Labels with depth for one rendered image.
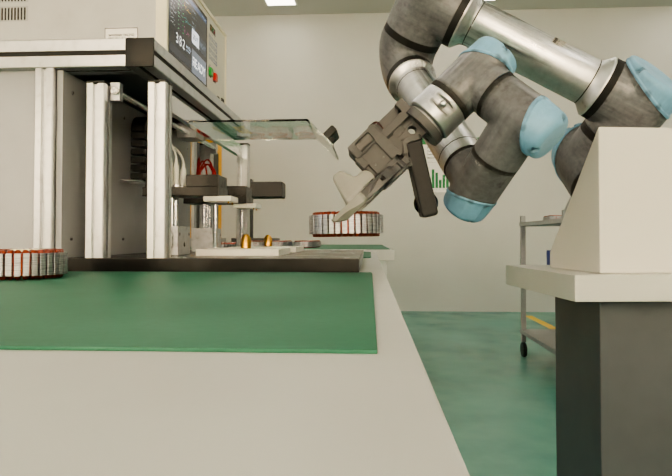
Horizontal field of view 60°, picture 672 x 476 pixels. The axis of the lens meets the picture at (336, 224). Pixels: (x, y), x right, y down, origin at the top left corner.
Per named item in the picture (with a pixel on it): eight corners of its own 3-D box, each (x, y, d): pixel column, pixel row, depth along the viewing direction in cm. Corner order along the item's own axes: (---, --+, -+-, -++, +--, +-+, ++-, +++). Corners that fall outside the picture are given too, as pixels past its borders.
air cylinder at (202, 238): (221, 251, 140) (221, 228, 140) (213, 251, 132) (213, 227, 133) (200, 251, 140) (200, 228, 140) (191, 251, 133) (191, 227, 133)
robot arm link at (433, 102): (460, 125, 91) (469, 114, 83) (438, 145, 91) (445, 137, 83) (426, 91, 91) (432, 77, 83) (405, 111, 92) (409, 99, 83)
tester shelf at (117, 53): (246, 139, 159) (246, 122, 159) (153, 66, 91) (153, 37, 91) (88, 141, 161) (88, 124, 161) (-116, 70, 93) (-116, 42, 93)
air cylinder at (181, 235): (190, 253, 116) (190, 226, 116) (178, 255, 108) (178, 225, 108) (165, 253, 116) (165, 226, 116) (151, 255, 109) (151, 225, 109)
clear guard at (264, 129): (338, 160, 152) (338, 137, 152) (333, 145, 128) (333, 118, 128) (215, 161, 154) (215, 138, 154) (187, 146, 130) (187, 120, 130)
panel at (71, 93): (190, 249, 158) (191, 139, 158) (61, 258, 92) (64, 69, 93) (186, 249, 158) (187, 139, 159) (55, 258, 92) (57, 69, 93)
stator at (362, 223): (382, 236, 93) (382, 212, 93) (384, 236, 82) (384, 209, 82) (312, 237, 94) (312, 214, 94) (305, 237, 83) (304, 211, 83)
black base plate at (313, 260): (363, 258, 154) (363, 249, 154) (359, 272, 90) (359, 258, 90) (188, 257, 157) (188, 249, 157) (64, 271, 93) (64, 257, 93)
